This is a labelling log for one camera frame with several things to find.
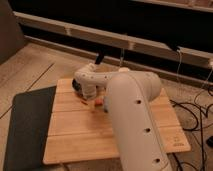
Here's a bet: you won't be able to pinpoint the wooden cutting board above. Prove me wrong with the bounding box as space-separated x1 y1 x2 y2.
43 78 191 164

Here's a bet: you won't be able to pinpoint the black cables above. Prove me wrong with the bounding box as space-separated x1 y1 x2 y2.
169 84 213 171

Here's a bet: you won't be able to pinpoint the red pepper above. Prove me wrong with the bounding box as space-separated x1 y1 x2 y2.
80 98 104 107

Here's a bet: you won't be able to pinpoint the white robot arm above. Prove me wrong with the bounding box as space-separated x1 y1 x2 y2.
74 63 172 171

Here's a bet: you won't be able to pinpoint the dark grey mat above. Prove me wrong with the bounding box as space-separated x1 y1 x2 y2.
3 86 56 171

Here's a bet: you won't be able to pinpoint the white cable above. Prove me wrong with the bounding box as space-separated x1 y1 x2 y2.
175 49 185 83

